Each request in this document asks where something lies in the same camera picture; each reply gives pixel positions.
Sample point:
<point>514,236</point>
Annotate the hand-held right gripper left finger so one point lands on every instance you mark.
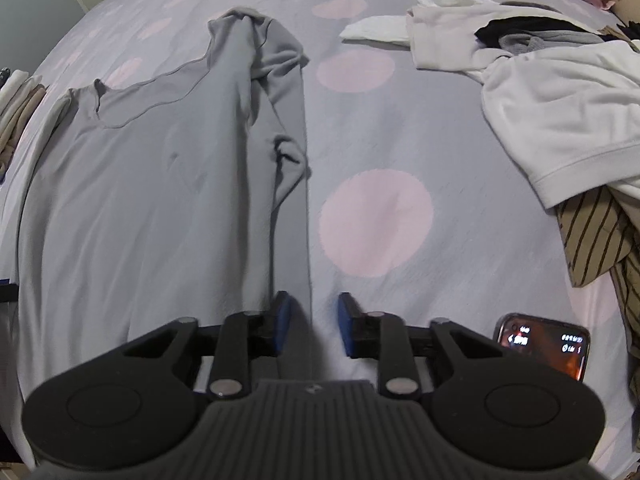
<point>283,321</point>

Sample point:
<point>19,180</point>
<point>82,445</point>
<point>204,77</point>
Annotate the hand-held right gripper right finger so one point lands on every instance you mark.
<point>345,325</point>

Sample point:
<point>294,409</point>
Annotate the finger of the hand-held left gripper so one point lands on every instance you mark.
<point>7,294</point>

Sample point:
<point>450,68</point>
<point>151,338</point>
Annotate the grey long-sleeve shirt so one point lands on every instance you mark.
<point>150,185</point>

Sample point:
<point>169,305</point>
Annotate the stack of folded beige clothes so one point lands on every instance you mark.
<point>17,110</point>

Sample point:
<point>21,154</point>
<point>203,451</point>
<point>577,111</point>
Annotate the smartphone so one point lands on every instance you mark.
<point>542,347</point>

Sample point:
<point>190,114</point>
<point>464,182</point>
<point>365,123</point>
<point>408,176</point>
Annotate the tan striped garment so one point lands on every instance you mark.
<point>595,240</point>

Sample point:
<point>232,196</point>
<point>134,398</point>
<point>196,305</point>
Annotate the small white cloth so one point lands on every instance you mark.
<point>375,30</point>

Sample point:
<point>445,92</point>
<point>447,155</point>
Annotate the cream sweatshirt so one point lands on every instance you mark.
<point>445,40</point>

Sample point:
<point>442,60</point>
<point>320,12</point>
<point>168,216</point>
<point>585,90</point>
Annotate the white ribbed-cuff t-shirt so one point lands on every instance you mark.
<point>565,110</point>

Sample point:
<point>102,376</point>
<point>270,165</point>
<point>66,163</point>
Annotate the grey knit garment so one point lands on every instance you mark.
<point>530,42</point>

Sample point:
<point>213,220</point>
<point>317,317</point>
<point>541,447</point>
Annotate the black garment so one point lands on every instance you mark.
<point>515,27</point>

